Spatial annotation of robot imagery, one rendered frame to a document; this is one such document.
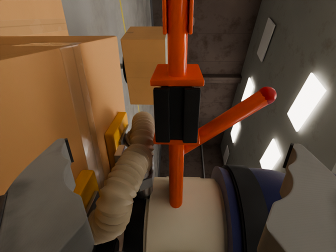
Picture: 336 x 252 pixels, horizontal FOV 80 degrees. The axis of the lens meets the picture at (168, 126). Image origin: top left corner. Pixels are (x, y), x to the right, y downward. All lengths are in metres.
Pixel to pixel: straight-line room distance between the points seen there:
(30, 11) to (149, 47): 0.96
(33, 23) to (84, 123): 0.70
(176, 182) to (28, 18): 0.79
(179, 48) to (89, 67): 0.15
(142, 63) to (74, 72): 1.50
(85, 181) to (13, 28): 0.67
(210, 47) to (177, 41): 9.05
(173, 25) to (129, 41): 1.51
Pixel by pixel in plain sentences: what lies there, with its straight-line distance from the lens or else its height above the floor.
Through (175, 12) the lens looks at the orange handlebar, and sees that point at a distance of 0.22.
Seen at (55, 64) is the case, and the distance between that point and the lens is 0.25.
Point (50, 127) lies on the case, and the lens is 0.24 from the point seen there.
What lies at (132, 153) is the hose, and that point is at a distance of 0.27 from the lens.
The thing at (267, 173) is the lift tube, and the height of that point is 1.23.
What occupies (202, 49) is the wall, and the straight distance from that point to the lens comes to 9.26.
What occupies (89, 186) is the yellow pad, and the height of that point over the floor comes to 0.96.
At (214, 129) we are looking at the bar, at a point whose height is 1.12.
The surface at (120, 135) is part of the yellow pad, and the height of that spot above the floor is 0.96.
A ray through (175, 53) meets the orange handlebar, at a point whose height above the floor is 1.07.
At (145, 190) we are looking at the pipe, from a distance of 0.35.
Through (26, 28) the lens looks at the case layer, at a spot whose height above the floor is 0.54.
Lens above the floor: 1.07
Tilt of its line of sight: 3 degrees down
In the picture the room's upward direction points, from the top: 91 degrees clockwise
